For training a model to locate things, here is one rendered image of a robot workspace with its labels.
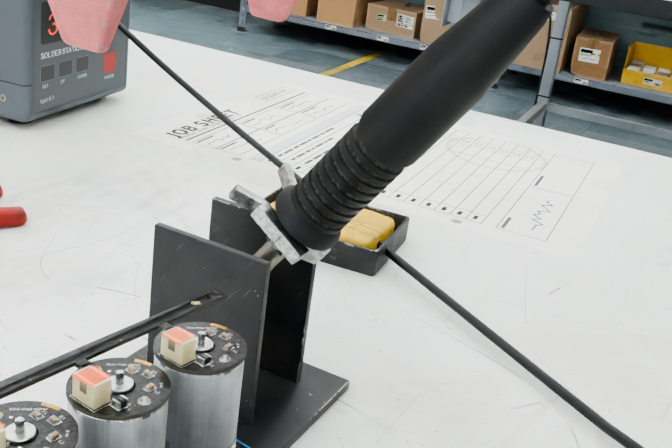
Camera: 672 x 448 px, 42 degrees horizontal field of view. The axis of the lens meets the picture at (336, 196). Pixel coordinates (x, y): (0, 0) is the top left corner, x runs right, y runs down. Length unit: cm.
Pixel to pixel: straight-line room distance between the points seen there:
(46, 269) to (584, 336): 25
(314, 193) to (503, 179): 35
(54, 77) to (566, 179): 35
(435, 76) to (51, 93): 39
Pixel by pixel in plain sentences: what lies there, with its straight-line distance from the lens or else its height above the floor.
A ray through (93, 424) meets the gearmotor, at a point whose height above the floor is 81.
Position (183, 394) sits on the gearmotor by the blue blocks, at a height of 80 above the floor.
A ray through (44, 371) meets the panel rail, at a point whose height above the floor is 81.
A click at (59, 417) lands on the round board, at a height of 81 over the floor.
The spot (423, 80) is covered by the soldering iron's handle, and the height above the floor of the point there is 88.
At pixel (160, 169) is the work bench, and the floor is 75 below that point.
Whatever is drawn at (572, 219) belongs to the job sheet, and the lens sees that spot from 56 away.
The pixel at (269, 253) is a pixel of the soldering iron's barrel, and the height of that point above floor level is 81.
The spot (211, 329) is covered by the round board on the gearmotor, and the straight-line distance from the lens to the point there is 25.
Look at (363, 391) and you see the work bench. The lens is 35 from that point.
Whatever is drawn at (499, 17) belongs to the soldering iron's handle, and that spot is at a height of 90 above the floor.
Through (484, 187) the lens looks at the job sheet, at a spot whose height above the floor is 75.
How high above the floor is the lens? 94
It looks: 21 degrees down
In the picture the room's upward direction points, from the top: 8 degrees clockwise
